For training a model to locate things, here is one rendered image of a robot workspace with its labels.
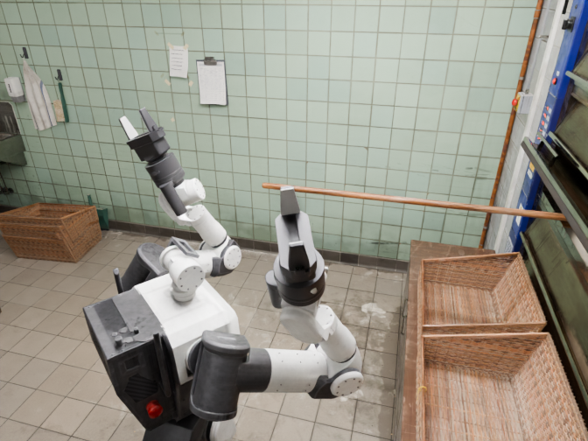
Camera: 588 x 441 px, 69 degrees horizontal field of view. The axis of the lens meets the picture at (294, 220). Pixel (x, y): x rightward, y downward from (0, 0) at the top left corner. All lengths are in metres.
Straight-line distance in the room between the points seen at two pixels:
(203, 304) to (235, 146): 2.53
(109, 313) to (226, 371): 0.33
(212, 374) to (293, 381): 0.18
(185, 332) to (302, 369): 0.26
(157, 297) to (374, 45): 2.37
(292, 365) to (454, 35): 2.47
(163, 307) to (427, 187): 2.55
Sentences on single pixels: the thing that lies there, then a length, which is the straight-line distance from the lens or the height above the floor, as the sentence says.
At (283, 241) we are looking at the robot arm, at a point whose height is 1.69.
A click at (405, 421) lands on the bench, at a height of 0.58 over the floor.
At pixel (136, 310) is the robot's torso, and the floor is 1.40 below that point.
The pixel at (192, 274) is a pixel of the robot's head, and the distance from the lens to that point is 0.98.
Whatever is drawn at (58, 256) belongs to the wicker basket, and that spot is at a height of 0.06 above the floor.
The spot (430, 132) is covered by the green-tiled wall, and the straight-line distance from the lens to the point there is 3.17.
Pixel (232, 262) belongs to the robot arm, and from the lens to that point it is 1.40.
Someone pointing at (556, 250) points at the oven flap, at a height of 1.05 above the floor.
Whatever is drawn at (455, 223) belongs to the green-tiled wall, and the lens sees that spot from 3.44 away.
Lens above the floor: 2.04
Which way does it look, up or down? 28 degrees down
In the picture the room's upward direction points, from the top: straight up
